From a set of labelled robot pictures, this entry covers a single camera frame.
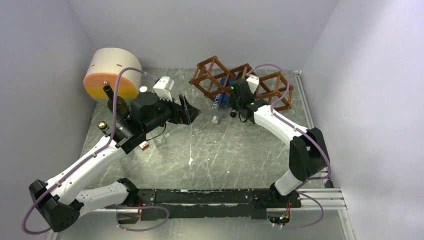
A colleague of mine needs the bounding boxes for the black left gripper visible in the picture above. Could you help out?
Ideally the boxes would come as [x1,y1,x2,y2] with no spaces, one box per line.
[143,91,201,133]

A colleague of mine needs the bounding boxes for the green wine bottle brown label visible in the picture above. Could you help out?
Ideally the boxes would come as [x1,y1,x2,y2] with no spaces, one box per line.
[228,71,244,118]

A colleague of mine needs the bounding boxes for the dark bottle cream label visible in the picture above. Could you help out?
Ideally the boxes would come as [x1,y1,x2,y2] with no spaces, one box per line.
[103,84,130,119]

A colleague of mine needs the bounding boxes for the small dark bottle gold cap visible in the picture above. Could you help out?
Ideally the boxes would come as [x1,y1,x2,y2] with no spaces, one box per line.
[97,121,111,136]

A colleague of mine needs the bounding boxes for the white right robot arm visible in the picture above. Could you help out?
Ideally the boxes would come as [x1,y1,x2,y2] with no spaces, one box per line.
[229,76,331,207]

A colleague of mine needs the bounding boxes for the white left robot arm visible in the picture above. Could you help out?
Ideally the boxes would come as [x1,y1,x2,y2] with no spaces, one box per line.
[29,92,201,233]

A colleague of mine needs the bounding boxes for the brown wooden wine rack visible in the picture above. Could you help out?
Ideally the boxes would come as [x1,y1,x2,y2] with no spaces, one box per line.
[188,55,294,112]

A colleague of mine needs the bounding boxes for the clear bottle silver cap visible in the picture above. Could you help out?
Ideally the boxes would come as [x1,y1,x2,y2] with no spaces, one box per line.
[139,86,148,93]

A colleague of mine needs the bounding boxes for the small red white card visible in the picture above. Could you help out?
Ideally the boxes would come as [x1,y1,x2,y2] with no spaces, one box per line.
[138,141,150,151]

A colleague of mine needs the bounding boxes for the beige orange yellow cylinder box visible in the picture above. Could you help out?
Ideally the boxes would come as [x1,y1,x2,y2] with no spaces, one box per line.
[83,47,142,104]

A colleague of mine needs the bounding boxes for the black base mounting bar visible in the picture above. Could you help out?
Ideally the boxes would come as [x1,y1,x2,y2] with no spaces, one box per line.
[118,188,302,221]

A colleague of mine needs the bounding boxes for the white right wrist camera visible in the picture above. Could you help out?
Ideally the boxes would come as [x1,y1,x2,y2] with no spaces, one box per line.
[246,74,260,95]

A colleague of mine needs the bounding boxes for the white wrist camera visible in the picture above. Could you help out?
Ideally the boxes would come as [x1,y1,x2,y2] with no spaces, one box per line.
[246,74,260,95]
[153,76,175,102]

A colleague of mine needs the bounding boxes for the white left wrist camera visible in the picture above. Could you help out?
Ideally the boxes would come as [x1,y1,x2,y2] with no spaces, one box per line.
[153,76,175,102]

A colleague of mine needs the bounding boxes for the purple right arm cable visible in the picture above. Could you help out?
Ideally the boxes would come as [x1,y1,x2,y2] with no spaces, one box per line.
[246,63,332,230]

